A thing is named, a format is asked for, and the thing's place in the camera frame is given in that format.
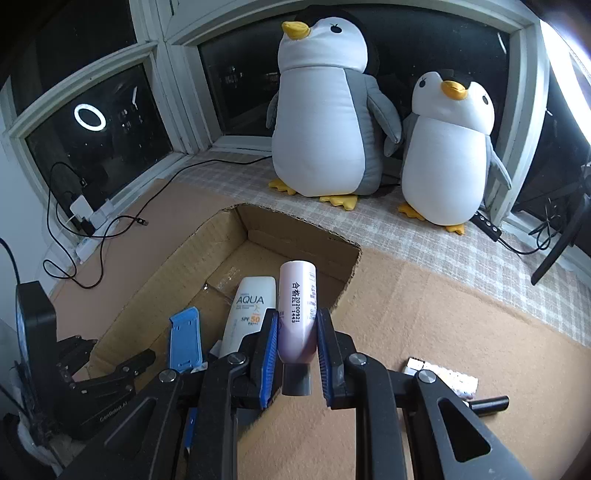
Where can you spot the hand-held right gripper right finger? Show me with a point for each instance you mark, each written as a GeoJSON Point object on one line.
{"type": "Point", "coordinates": [323, 360]}

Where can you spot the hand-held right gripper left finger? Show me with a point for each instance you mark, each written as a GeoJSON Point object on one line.
{"type": "Point", "coordinates": [270, 364]}

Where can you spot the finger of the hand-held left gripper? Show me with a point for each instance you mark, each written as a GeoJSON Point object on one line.
{"type": "Point", "coordinates": [138, 361]}
{"type": "Point", "coordinates": [101, 382]}

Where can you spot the pink tube bottle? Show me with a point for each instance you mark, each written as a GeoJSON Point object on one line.
{"type": "Point", "coordinates": [298, 323]}

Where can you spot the blue phone stand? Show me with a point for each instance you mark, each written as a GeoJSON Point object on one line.
{"type": "Point", "coordinates": [184, 341]}

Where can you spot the white sunscreen bottle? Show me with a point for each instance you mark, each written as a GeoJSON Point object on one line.
{"type": "Point", "coordinates": [247, 314]}

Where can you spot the cardboard box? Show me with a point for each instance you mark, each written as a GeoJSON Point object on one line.
{"type": "Point", "coordinates": [194, 267]}

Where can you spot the person's left hand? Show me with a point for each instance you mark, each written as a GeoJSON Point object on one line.
{"type": "Point", "coordinates": [32, 445]}

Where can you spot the black plug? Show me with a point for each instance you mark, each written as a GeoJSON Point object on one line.
{"type": "Point", "coordinates": [85, 226]}

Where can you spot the small white rectangular box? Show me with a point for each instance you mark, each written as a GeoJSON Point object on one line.
{"type": "Point", "coordinates": [450, 378]}

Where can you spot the white power strip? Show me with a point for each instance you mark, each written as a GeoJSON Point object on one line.
{"type": "Point", "coordinates": [99, 217]}

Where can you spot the white plugged charger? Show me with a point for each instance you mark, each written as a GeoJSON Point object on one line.
{"type": "Point", "coordinates": [81, 206]}

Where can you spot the plaid cloth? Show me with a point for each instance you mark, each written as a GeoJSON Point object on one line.
{"type": "Point", "coordinates": [415, 258]}

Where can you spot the black lipstick tube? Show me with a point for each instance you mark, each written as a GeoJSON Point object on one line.
{"type": "Point", "coordinates": [491, 405]}

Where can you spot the small penguin plush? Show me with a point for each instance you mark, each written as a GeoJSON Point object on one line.
{"type": "Point", "coordinates": [443, 175]}

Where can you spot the large penguin plush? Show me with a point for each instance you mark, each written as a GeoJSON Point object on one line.
{"type": "Point", "coordinates": [318, 138]}

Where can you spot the black tripod leg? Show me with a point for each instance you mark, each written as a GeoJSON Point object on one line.
{"type": "Point", "coordinates": [554, 249]}

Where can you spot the white window frame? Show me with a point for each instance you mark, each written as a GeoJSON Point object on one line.
{"type": "Point", "coordinates": [180, 83]}

